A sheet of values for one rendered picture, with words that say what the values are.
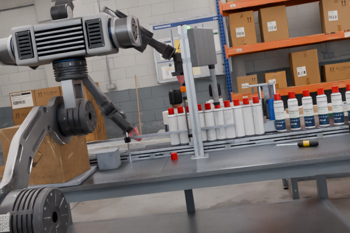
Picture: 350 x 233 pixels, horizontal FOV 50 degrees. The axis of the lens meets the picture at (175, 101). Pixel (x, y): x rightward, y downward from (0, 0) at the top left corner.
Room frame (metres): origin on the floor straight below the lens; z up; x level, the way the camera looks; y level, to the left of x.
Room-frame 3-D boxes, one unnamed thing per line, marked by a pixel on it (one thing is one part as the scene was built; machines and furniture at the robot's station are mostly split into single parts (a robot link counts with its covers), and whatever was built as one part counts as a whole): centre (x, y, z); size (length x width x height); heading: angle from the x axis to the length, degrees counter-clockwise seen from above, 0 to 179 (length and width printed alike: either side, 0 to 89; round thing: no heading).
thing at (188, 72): (1.90, -0.09, 1.16); 0.04 x 0.04 x 0.67; 85
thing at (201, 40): (1.96, -0.16, 1.38); 0.17 x 0.10 x 0.19; 140
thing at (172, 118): (2.06, 0.03, 0.98); 0.05 x 0.05 x 0.20
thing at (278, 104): (2.00, -0.54, 0.98); 0.05 x 0.05 x 0.20
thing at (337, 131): (2.05, -0.06, 0.85); 1.65 x 0.11 x 0.05; 85
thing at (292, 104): (2.00, -0.62, 0.98); 0.05 x 0.05 x 0.20
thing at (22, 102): (5.68, 1.73, 0.70); 1.20 x 0.82 x 1.39; 88
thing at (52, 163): (1.80, 0.64, 0.99); 0.30 x 0.24 x 0.27; 74
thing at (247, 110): (2.03, -0.38, 0.98); 0.05 x 0.05 x 0.20
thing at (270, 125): (2.10, -0.49, 1.01); 0.14 x 0.13 x 0.26; 85
